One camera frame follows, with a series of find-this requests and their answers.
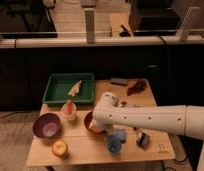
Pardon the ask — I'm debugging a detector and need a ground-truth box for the wooden folding table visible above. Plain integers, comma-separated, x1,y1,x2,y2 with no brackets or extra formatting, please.
26,78,176,167

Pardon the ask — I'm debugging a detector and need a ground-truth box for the yellow red apple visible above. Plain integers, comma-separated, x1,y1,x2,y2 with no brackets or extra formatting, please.
51,140,68,158

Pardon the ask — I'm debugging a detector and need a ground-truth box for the dark grape bunch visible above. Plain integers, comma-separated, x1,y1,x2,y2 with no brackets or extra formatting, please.
127,80,147,96

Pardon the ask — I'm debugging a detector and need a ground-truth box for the red-capped white bottle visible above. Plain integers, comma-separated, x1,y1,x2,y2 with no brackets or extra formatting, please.
62,100,76,123

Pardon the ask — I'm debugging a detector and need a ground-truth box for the purple bowl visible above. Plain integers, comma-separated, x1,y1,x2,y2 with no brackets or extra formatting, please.
32,113,61,138

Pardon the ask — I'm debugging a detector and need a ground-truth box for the green plastic tray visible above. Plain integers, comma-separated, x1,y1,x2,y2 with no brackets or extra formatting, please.
42,73,95,107

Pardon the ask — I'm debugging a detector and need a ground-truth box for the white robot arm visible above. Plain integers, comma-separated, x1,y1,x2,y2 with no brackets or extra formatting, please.
92,92,204,171

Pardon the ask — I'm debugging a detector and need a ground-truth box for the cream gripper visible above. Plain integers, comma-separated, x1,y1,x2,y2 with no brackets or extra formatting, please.
89,120,113,133

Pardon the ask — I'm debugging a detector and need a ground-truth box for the small black white box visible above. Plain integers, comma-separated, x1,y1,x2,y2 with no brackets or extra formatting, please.
136,129,150,149

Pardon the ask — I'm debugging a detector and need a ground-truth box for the grey flat block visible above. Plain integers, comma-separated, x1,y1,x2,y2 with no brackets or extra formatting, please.
110,78,128,86

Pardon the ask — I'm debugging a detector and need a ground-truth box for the orange bowl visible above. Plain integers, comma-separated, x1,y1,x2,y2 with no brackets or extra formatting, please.
84,112,104,134

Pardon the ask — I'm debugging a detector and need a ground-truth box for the blue cup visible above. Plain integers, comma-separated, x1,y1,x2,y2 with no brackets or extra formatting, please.
107,139,122,155

